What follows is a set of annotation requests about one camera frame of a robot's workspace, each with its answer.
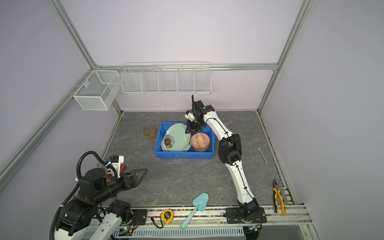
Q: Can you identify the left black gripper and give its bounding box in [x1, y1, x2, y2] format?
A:
[94, 168, 148, 204]

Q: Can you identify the orange patterned bowl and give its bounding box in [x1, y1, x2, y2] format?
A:
[191, 133, 211, 152]

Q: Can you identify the green rimmed bottom plate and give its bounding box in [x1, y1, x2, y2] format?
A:
[162, 123, 191, 152]

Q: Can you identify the amber glass cup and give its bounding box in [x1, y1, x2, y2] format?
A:
[143, 126, 157, 142]

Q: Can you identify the watermelon pattern plate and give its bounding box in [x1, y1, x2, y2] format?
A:
[161, 142, 192, 152]

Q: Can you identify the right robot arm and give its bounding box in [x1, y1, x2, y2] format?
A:
[185, 96, 267, 224]

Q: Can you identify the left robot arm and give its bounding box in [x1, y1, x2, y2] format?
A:
[49, 151, 148, 240]

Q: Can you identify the blue plastic bin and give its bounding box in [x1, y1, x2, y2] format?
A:
[154, 122, 216, 159]

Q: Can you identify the yellow tape measure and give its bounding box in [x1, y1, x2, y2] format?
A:
[160, 209, 174, 225]

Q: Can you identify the teal plastic shovel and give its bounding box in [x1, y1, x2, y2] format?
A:
[180, 193, 209, 230]

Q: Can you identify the metal wrench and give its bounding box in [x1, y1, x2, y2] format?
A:
[257, 146, 269, 165]

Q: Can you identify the white mesh basket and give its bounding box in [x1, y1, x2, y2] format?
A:
[74, 70, 121, 111]

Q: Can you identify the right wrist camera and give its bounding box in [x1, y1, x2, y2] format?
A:
[185, 110, 196, 122]

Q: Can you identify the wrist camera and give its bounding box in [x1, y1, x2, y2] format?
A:
[185, 110, 196, 122]
[106, 155, 125, 178]

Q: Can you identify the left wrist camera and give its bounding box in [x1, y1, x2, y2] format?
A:
[106, 155, 125, 178]

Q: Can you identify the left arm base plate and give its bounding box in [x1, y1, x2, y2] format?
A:
[128, 209, 148, 227]

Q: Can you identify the white wire rack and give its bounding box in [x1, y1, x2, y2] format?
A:
[121, 62, 212, 94]

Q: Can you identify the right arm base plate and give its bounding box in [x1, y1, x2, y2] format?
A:
[223, 207, 267, 224]

